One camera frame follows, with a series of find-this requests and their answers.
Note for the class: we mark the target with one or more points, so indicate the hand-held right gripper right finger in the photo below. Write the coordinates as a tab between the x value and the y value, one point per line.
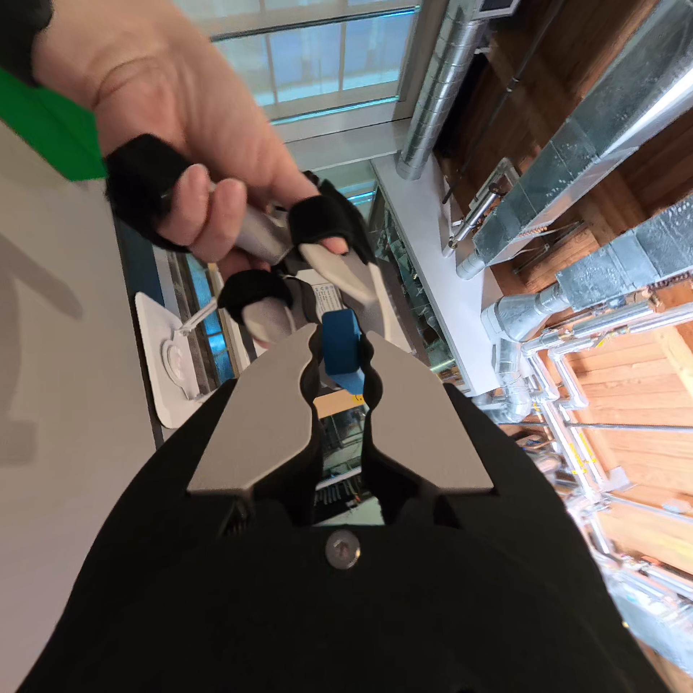
427	433

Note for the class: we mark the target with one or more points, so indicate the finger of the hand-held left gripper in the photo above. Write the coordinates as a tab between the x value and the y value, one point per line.
346	276
268	322

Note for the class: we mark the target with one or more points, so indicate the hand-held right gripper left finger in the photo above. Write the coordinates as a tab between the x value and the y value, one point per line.
254	427

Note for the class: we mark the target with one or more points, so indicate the blue rectangular block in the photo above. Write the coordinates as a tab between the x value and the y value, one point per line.
341	341

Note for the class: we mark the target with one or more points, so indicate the person's left hand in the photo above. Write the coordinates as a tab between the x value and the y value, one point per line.
162	81

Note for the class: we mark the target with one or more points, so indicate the insulated silver pipes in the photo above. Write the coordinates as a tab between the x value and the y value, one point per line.
563	346

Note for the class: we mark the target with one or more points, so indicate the glass window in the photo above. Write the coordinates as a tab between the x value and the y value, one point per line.
303	59

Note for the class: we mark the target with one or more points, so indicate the green plastic bin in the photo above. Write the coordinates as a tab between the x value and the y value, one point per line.
48	130

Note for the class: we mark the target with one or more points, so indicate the silver ventilation duct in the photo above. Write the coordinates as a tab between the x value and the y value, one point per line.
438	97

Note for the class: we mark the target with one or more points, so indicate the rectangular metal duct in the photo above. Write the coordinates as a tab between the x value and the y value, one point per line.
595	124

